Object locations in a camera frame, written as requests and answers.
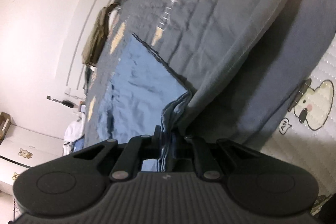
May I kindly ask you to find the black wall mounted device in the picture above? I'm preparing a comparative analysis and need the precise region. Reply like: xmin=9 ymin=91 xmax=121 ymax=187
xmin=62 ymin=100 xmax=75 ymax=108

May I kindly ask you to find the light grey hoodie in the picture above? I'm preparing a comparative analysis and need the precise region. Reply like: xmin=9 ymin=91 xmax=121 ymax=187
xmin=63 ymin=113 xmax=86 ymax=156

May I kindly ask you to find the blue shirt garment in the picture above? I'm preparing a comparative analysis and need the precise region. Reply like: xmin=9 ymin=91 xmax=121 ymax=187
xmin=96 ymin=35 xmax=192 ymax=172

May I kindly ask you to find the large cardboard box on wardrobe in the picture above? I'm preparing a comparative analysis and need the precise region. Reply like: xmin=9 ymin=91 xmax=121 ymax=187
xmin=0 ymin=112 xmax=11 ymax=142

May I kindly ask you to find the olive brown folded blanket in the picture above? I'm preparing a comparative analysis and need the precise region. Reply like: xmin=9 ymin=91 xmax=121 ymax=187
xmin=81 ymin=1 xmax=120 ymax=67

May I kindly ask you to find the white bed headboard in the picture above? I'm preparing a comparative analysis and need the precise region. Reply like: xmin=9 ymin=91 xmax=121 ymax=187
xmin=63 ymin=0 xmax=111 ymax=92

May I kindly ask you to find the grey quilted bedspread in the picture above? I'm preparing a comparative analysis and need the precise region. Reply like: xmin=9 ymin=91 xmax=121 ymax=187
xmin=84 ymin=0 xmax=335 ymax=149

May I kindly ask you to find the white wardrobe with stickers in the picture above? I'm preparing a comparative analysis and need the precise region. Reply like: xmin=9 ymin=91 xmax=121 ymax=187
xmin=0 ymin=125 xmax=63 ymax=195

